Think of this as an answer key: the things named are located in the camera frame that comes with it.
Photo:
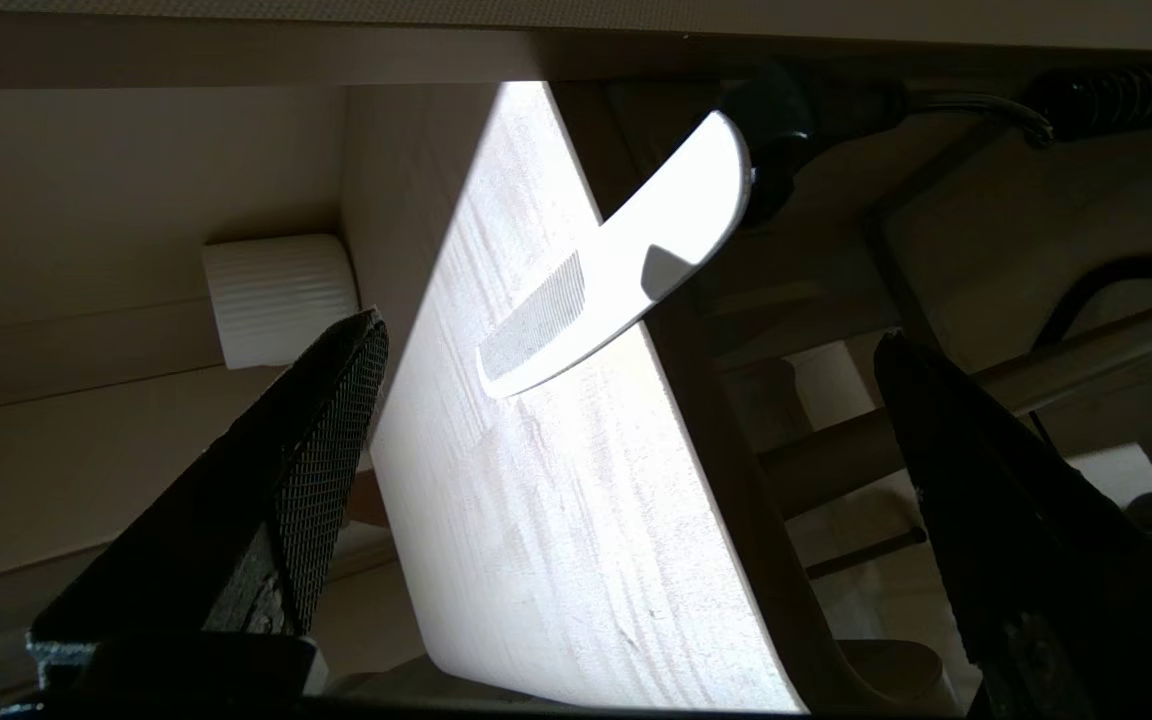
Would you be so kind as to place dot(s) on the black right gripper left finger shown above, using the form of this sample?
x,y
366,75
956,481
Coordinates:
x,y
266,540

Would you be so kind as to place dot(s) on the grey power adapter brick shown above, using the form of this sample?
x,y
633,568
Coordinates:
x,y
776,130

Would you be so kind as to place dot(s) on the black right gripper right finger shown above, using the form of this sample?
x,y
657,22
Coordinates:
x,y
1056,580

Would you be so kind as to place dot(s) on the white ribbed mug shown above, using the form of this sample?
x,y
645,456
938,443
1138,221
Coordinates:
x,y
281,300

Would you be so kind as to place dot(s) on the light wooden shelf desk unit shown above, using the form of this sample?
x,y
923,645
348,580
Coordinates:
x,y
136,180

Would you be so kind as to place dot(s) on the white plastic comb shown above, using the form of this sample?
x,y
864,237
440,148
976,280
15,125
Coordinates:
x,y
636,250

